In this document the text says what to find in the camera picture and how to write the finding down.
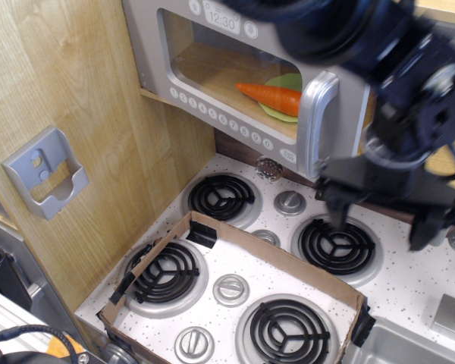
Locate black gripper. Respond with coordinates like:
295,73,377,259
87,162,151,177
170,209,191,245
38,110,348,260
315,155,455,251

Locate silver toy microwave door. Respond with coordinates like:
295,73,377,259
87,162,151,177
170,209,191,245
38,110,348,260
123,1,370,179

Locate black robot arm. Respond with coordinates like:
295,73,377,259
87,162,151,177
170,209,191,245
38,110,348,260
227,1,455,251

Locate back right black burner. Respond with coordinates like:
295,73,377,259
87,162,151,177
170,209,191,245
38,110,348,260
292,218,376,276

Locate black burner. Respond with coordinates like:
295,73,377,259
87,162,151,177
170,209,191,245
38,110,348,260
187,174,256,221
248,299,331,364
133,242,202,304
292,218,376,276

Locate back silver stove knob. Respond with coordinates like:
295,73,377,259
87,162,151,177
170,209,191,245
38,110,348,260
274,190,306,216

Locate silver stove knob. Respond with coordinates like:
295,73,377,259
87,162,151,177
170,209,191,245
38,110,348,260
174,326,215,364
274,190,306,216
252,229,281,247

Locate middle silver stove knob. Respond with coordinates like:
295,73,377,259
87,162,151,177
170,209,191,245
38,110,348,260
252,229,281,247

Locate silver sink basin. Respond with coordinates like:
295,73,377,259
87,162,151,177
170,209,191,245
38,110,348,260
341,317,455,364

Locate hanging silver strainer spoon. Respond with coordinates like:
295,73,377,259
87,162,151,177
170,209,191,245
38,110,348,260
255,155,284,182

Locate front right black burner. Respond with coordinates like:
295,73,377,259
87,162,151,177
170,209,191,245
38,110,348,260
248,299,331,364

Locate orange toy carrot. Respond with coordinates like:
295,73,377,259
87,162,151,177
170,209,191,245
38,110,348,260
235,83,302,117

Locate back left black burner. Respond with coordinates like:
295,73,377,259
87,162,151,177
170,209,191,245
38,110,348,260
187,174,256,221

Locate green toy plate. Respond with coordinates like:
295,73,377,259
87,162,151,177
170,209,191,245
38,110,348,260
259,73,303,124

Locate centre front silver knob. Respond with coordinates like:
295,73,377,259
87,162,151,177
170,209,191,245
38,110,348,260
212,274,250,307

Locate front left black burner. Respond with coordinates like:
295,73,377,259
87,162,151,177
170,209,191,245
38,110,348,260
133,242,202,304

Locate front silver stove knob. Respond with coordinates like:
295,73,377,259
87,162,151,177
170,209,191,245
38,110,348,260
174,326,215,364

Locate silver oven knob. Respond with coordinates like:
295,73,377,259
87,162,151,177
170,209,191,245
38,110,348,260
105,344,137,364

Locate orange tag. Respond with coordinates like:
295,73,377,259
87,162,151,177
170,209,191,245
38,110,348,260
46,334,84,358

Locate silver faucet handle block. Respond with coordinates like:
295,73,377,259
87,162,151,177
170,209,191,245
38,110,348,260
431,294,455,340

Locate brown cardboard frame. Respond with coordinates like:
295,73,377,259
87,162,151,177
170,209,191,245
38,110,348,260
98,212,366,363

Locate grey wall phone holder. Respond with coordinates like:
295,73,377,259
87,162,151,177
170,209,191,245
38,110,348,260
2,125,89,220

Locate black cable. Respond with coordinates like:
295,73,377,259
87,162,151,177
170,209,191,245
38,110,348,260
0,324,83,364

